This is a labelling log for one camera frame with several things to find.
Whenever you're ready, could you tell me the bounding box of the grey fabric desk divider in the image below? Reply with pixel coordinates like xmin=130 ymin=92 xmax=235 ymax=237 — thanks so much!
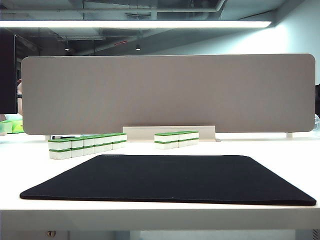
xmin=20 ymin=53 xmax=316 ymax=136

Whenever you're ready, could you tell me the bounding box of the black fabric desk mat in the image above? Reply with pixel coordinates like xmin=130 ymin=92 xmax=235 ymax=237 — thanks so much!
xmin=19 ymin=154 xmax=318 ymax=207

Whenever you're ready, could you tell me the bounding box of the white ceiling pipe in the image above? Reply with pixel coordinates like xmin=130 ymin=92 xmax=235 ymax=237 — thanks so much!
xmin=0 ymin=0 xmax=226 ymax=15

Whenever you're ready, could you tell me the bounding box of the person behind divider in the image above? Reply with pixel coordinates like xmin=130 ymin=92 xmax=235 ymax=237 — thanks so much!
xmin=16 ymin=77 xmax=24 ymax=116

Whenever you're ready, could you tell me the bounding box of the bright green carton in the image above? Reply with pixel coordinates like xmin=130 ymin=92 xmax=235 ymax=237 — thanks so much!
xmin=11 ymin=119 xmax=25 ymax=134

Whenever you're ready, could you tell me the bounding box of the green white carton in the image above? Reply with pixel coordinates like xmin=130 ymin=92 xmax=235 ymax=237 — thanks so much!
xmin=0 ymin=120 xmax=13 ymax=135

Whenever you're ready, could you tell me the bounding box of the black cabinet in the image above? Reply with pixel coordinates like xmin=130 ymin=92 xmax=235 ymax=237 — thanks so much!
xmin=0 ymin=27 xmax=19 ymax=115

